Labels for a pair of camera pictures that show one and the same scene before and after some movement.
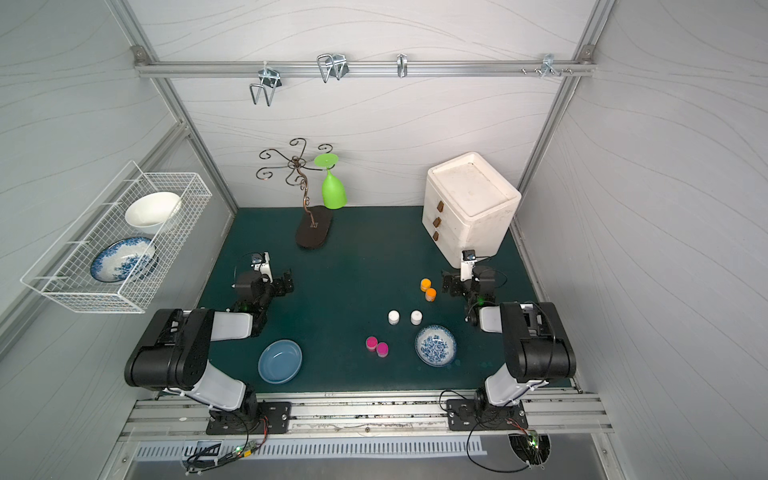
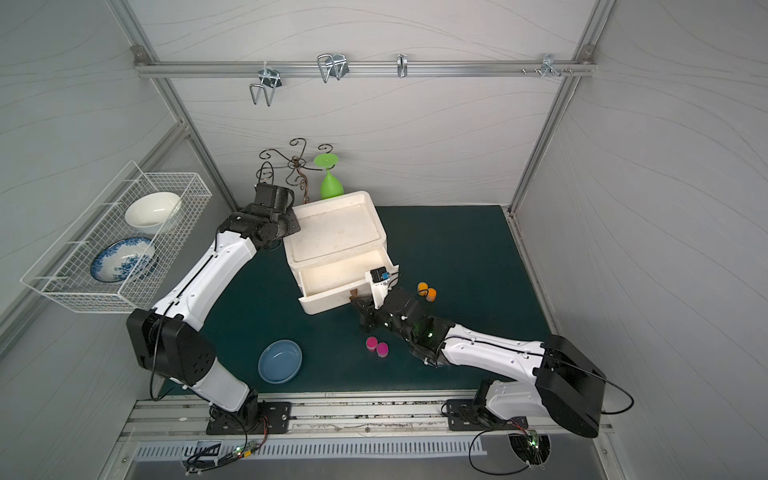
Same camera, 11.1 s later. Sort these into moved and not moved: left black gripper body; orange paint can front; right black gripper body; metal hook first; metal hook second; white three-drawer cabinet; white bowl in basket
Moved: right black gripper body; white three-drawer cabinet; left black gripper body
Not moved: metal hook first; orange paint can front; white bowl in basket; metal hook second
